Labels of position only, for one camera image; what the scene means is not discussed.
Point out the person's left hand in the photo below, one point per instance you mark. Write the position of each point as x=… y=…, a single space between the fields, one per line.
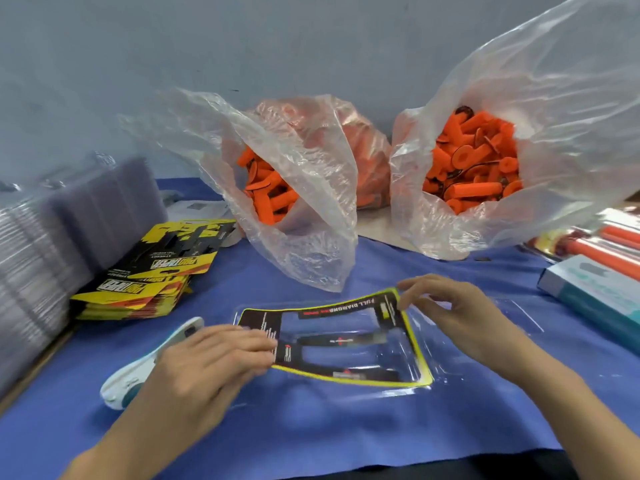
x=195 y=380

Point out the person's right hand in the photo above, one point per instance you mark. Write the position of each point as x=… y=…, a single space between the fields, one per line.
x=470 y=320

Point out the teal hand stapler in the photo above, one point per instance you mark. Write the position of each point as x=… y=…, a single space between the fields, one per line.
x=120 y=385

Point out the yellow black backing card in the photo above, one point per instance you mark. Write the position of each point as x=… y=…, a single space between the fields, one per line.
x=262 y=325

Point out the stack of clear blister shells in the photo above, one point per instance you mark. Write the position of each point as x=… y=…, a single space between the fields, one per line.
x=50 y=255

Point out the person's right forearm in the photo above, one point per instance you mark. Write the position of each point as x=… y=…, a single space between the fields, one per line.
x=580 y=420

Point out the stack of yellow black cards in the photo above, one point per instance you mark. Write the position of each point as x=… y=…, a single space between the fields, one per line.
x=145 y=275

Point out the teal white cardboard box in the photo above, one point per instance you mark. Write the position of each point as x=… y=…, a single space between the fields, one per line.
x=600 y=300

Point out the white printed paper sheet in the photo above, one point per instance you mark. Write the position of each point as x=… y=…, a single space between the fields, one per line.
x=195 y=210

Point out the large clear plastic bag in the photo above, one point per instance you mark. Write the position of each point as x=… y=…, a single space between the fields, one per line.
x=590 y=85

